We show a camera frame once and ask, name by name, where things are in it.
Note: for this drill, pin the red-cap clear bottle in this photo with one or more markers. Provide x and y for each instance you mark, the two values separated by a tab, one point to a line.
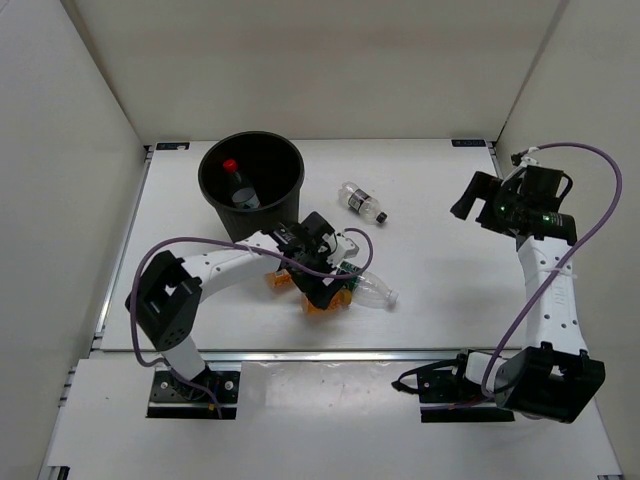
241	191

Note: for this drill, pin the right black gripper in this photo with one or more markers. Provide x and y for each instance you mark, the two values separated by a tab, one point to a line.
487	188

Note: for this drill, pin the aluminium rail front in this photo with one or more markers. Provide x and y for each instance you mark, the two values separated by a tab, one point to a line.
327	356

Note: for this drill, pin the orange juice bottle with barcode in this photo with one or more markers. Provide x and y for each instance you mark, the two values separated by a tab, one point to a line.
278	280

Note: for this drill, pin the black plastic waste bin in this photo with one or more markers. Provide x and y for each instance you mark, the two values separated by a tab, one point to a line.
253	180

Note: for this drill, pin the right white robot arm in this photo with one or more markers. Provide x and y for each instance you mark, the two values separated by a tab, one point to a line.
553	376

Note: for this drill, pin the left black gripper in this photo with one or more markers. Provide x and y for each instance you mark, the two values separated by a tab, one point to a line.
316	290

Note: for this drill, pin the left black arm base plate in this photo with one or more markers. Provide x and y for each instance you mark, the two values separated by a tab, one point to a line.
170	398

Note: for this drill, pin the large clear green-label bottle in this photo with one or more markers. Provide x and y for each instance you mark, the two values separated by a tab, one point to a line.
367	290

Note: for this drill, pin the small clear black-cap bottle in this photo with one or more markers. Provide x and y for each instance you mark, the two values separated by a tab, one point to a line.
355	199

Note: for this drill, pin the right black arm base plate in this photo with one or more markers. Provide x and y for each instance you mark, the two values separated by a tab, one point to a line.
446	396

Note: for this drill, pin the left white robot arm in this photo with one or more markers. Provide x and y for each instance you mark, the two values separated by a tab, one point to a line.
168	292

